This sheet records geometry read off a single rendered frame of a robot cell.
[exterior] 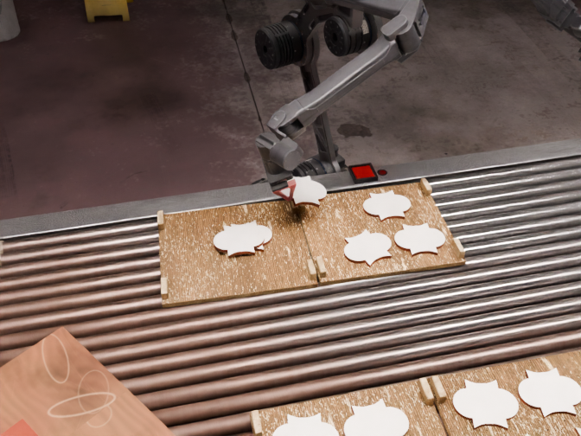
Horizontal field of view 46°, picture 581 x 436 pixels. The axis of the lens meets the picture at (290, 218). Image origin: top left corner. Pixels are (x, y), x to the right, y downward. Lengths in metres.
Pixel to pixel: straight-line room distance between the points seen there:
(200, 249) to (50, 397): 0.61
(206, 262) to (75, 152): 2.20
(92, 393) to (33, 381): 0.14
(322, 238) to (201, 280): 0.37
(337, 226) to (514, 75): 2.91
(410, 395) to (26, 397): 0.84
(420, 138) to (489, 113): 0.51
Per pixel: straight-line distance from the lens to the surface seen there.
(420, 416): 1.61
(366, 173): 2.19
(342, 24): 2.46
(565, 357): 1.80
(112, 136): 4.07
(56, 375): 1.60
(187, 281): 1.85
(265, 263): 1.88
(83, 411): 1.53
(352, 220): 2.01
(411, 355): 1.73
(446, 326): 1.80
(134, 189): 3.66
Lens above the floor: 2.29
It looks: 42 degrees down
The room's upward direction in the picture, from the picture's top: straight up
